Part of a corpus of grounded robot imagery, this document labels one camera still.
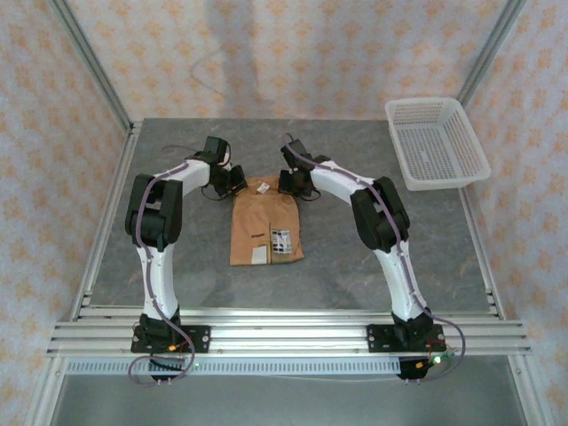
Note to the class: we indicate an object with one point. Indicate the aluminium mounting rail beam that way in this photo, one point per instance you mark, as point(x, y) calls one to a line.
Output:
point(288, 337)

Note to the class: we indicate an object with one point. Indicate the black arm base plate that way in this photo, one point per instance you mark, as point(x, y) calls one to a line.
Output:
point(202, 339)
point(377, 338)

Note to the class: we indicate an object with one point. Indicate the aluminium frame post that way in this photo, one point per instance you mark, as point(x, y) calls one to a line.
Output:
point(492, 49)
point(91, 62)

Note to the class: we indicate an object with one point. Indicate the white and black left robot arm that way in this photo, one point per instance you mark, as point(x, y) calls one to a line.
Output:
point(160, 275)

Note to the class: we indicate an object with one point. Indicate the aluminium frame leg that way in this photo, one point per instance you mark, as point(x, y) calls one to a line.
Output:
point(530, 390)
point(44, 399)

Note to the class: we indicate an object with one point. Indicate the black base electronics box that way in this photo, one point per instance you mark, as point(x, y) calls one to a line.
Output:
point(166, 365)
point(410, 369)

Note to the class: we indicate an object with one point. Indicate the orange t-shirt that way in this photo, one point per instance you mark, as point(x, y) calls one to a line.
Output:
point(248, 222)

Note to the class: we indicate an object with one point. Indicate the white perforated plastic basket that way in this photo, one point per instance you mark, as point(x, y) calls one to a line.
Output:
point(437, 146)

